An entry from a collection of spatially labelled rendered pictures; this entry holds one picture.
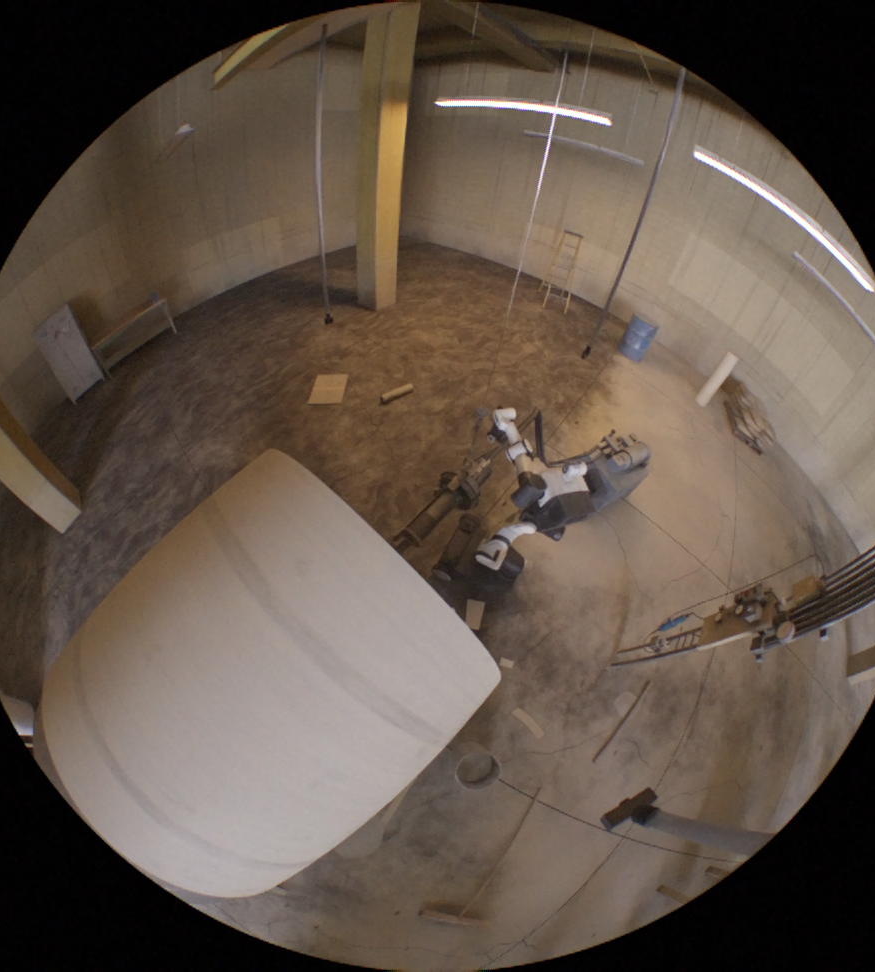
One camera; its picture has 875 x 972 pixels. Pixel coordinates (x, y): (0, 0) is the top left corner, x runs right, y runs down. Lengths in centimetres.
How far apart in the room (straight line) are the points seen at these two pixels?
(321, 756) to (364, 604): 49
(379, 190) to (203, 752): 575
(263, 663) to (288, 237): 944
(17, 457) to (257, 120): 793
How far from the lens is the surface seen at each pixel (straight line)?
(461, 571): 258
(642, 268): 871
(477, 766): 254
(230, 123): 917
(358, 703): 96
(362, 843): 298
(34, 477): 490
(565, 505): 158
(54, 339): 780
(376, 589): 90
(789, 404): 970
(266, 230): 936
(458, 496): 192
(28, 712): 519
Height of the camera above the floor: 258
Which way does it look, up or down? 56 degrees down
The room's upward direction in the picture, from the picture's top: 10 degrees clockwise
